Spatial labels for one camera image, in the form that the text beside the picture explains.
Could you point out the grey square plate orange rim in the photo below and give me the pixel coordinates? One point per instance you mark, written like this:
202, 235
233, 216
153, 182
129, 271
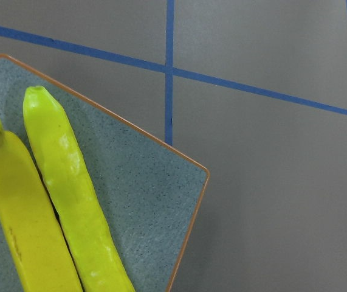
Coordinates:
149, 191

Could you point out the yellow banana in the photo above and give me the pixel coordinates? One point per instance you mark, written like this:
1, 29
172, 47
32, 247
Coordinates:
67, 180
31, 229

